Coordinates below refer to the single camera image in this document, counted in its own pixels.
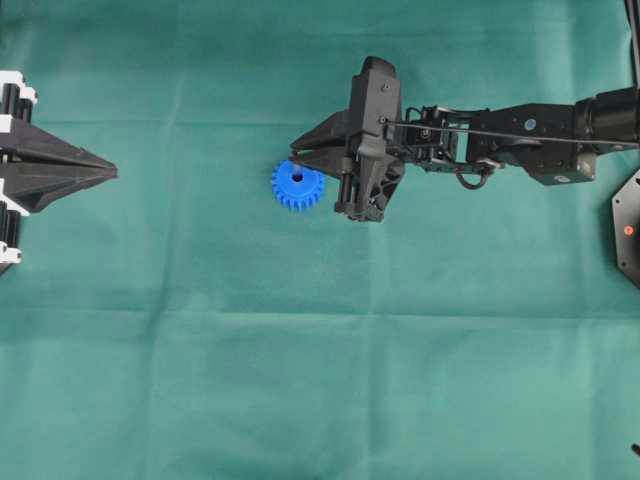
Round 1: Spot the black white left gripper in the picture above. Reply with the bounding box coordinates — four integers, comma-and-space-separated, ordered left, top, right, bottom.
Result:
1, 70, 117, 275

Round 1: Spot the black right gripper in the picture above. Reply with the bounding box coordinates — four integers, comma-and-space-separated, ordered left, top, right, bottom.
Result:
290, 56, 404, 222

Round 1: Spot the blue plastic gear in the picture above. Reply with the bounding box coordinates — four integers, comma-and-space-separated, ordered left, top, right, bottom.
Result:
271, 160, 325, 213

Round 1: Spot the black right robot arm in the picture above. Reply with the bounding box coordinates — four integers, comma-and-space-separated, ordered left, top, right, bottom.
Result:
1, 57, 639, 237

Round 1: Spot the green table cloth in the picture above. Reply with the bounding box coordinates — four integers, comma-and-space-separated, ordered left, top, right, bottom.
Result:
1, 1, 639, 479

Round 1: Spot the black cable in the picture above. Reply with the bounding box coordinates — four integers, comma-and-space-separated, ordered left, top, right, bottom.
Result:
387, 118, 640, 151

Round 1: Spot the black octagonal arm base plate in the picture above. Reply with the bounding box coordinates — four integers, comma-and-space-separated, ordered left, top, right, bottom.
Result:
611, 170, 640, 288

